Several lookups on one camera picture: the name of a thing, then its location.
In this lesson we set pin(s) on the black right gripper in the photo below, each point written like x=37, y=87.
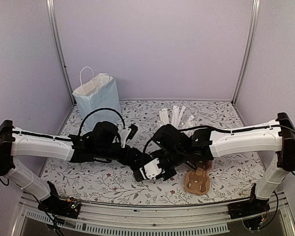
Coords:
x=169, y=175

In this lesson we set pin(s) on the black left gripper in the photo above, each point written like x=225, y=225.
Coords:
x=131, y=162

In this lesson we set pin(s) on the light blue paper bag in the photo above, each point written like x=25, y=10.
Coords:
x=100, y=91

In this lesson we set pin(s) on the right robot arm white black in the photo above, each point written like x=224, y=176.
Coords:
x=207, y=143

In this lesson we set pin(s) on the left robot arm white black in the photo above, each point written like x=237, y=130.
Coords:
x=103, y=144

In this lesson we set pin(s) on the brown cardboard cup carrier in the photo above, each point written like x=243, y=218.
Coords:
x=198, y=181

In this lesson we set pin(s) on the bundle of white wrapped straws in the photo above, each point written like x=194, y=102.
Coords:
x=176, y=118

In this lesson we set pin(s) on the floral patterned table mat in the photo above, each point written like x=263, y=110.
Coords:
x=231, y=177

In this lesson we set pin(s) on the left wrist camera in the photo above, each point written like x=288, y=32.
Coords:
x=127, y=134

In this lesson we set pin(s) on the front aluminium rail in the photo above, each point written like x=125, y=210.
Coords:
x=103, y=219

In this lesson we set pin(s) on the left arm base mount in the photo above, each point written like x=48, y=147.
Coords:
x=69, y=208

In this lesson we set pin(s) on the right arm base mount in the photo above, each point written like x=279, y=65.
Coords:
x=249, y=208

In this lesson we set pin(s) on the left aluminium frame post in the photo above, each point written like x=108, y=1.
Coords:
x=55, y=33

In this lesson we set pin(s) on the aluminium frame post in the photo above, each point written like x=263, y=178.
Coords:
x=55, y=33
x=247, y=51

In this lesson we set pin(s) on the right aluminium frame post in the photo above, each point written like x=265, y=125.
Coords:
x=247, y=51

